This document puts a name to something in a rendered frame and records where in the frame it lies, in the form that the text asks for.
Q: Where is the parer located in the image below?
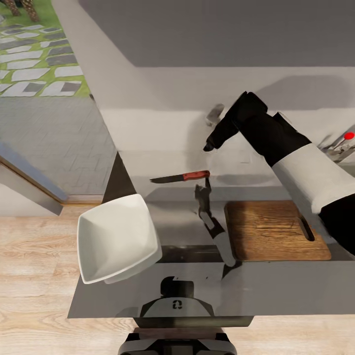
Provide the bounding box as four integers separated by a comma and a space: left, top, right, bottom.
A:
151, 170, 210, 182

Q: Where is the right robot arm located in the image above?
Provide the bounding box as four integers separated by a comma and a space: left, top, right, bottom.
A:
203, 91, 355, 259

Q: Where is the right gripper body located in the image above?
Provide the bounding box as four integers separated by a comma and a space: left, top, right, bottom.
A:
207, 118, 235, 149

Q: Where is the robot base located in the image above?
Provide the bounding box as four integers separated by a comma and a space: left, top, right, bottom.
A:
117, 333, 238, 355

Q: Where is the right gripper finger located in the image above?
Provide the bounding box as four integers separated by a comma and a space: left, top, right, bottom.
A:
203, 142, 215, 151

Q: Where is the cutting board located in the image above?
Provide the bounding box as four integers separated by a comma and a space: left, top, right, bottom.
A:
225, 201, 331, 261

